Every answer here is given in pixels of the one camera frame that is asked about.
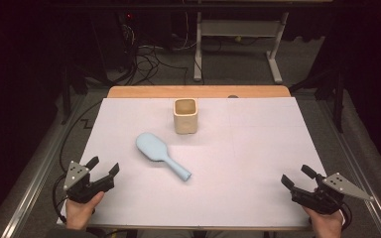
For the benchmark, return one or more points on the metal floor rail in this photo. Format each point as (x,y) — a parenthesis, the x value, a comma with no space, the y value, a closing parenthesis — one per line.
(36,172)
(360,165)

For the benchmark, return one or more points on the white metal desk frame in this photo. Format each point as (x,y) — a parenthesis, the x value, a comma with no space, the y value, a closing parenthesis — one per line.
(241,28)

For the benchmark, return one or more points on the black equipment rack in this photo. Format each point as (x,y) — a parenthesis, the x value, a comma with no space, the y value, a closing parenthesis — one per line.
(112,39)

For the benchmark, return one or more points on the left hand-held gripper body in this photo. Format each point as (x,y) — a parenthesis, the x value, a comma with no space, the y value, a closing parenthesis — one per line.
(79,185)

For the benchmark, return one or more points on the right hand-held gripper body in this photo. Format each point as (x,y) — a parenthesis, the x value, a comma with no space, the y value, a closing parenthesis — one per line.
(327,196)

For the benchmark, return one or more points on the black metal stand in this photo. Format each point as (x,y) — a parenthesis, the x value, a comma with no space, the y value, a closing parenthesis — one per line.
(338,99)
(66,95)

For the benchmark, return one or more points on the light blue hairbrush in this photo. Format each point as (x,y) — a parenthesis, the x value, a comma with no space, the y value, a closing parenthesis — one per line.
(152,145)

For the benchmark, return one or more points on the white table sheet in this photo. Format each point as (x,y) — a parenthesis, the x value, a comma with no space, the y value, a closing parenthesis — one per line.
(244,148)

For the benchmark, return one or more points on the beige square cup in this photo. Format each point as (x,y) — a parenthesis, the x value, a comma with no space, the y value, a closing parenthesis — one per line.
(185,124)

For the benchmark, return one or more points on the person's left hand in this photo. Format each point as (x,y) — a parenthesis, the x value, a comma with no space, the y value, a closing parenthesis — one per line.
(79,211)

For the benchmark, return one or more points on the grey round table grommet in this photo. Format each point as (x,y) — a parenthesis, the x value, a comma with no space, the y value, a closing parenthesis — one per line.
(233,96)

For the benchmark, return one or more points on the person's right hand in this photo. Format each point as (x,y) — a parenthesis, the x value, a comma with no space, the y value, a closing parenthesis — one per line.
(325,223)

